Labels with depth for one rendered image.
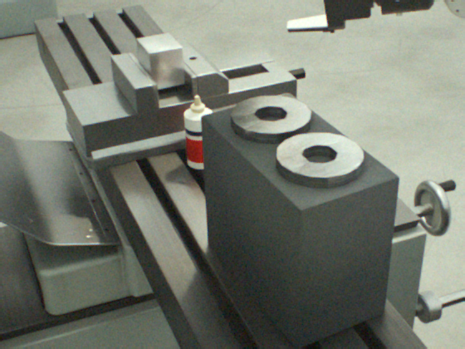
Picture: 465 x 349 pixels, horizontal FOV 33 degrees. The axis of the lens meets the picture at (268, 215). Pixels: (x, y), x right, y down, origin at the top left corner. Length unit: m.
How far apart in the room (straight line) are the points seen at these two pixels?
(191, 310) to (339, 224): 0.23
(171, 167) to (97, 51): 0.45
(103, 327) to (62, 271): 0.13
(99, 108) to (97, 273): 0.24
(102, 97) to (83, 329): 0.35
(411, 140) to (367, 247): 2.33
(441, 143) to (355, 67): 0.73
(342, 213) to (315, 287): 0.09
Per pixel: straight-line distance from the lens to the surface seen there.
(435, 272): 2.49
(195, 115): 1.13
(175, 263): 0.99
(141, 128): 1.20
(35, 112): 3.44
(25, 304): 1.29
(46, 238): 1.14
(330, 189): 0.78
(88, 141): 1.18
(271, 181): 0.80
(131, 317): 1.27
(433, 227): 1.64
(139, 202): 1.11
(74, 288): 1.22
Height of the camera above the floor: 1.55
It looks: 35 degrees down
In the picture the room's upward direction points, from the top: straight up
